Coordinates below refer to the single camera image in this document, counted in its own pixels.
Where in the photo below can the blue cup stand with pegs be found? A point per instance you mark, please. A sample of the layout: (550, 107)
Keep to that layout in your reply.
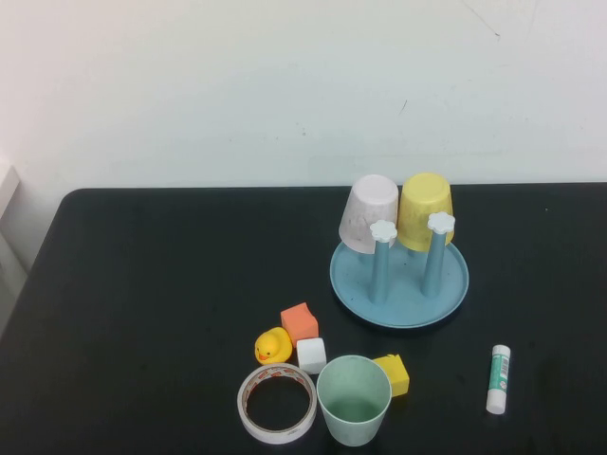
(403, 303)

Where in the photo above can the white foam cube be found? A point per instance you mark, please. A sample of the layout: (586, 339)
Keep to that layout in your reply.
(311, 354)

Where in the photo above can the white green glue stick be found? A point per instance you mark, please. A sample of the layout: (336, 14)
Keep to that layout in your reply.
(499, 379)

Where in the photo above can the yellow plastic cup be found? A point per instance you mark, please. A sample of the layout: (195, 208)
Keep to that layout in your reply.
(424, 199)

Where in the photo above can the green plastic cup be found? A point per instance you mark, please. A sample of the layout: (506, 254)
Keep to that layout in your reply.
(353, 379)

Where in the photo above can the yellow foam cube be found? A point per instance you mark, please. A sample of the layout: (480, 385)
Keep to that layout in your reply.
(398, 374)

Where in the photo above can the yellow rubber duck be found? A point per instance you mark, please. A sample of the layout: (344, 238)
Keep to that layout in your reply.
(275, 346)

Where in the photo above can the white tape roll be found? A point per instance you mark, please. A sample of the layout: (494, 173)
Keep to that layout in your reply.
(244, 403)

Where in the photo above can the orange foam cube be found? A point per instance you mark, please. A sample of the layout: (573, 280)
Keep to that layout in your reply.
(299, 320)

